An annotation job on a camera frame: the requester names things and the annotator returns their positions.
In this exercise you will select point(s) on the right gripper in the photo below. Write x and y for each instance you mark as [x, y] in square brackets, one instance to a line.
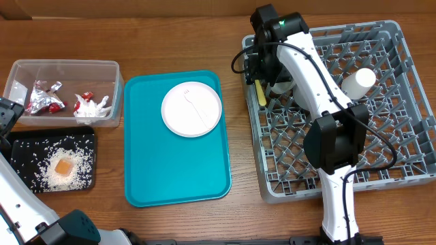
[255, 73]

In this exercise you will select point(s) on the grey round plate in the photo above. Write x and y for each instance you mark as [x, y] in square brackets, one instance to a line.
[283, 85]

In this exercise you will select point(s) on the yellow plastic spoon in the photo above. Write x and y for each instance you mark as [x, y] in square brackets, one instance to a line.
[260, 93]

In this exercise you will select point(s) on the small grey bowl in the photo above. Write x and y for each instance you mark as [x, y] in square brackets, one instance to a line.
[299, 98]

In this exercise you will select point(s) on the white plate with cutlery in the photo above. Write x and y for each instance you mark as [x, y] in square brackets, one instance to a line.
[180, 116]

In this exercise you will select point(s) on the white paper cup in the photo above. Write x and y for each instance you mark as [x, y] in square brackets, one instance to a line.
[357, 85]

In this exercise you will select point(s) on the red ketchup packet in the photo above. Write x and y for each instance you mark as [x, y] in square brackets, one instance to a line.
[83, 101]

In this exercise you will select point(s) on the white napkin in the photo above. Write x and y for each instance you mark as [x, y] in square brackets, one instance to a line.
[93, 112]

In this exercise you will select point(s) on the foil wrapper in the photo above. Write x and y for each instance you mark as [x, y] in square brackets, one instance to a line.
[44, 98]

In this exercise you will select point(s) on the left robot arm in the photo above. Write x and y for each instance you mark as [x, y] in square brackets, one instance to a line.
[26, 219]

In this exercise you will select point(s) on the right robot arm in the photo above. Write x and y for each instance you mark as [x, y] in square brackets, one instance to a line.
[283, 50]

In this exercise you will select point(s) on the grey dishwasher rack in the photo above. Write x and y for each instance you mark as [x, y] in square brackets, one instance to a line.
[400, 153]

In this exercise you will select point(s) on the teal plastic tray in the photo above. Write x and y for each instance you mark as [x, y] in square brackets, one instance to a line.
[161, 167]

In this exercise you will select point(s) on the clear plastic bin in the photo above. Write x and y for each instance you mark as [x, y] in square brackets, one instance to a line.
[68, 79]

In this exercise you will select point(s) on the orange food piece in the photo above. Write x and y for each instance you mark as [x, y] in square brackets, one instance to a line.
[64, 167]

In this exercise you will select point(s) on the black tray bin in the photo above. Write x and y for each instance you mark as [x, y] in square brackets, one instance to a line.
[20, 153]

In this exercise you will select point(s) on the white rice pile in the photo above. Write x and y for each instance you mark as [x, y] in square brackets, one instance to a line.
[64, 166]

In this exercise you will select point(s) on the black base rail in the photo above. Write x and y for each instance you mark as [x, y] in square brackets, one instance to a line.
[299, 240]

